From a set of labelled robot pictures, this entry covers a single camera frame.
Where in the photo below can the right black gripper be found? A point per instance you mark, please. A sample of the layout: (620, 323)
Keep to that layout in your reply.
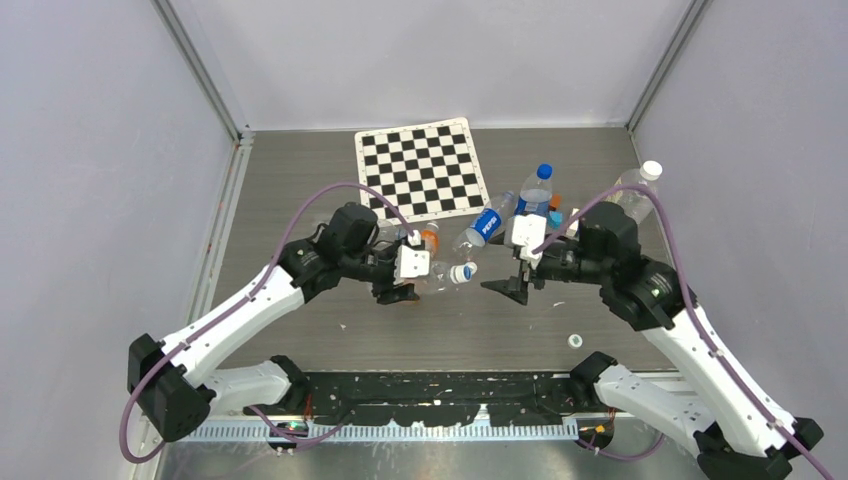
(515, 287)

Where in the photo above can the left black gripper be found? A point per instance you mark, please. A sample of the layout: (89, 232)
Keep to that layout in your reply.
(389, 292)

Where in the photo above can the white blue bottle cap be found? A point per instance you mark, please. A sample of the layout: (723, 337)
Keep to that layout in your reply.
(468, 270)

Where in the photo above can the clear plastic bottle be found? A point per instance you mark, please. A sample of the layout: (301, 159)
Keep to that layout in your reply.
(442, 276)

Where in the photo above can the clear Pepsi bottle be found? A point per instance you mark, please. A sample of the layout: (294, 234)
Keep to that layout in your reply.
(534, 196)

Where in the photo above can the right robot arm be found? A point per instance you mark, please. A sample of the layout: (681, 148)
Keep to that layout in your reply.
(730, 426)

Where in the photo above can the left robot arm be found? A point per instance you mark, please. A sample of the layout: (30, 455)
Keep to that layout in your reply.
(177, 382)

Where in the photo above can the crushed Pepsi bottle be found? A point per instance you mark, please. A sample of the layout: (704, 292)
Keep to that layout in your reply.
(389, 232)

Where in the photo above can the blue label Pepsi bottle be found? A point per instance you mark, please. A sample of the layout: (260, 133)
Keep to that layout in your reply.
(477, 234)

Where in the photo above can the orange drink bottle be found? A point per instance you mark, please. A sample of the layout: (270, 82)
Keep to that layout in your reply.
(430, 238)

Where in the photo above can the white green bottle cap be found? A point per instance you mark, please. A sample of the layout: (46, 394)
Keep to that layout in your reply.
(575, 341)

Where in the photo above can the tall bottle white cap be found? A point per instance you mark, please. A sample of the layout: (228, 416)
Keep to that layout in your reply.
(637, 204)

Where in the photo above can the white green toy block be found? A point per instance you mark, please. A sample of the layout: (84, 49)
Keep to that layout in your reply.
(572, 229)

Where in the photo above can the blue toy block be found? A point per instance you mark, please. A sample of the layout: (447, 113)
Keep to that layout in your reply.
(554, 220)

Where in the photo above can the checkerboard mat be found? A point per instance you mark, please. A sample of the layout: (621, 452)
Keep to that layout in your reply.
(427, 171)

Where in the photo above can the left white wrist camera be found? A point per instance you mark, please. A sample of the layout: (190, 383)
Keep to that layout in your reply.
(412, 260)

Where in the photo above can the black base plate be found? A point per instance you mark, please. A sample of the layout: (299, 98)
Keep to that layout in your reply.
(447, 399)

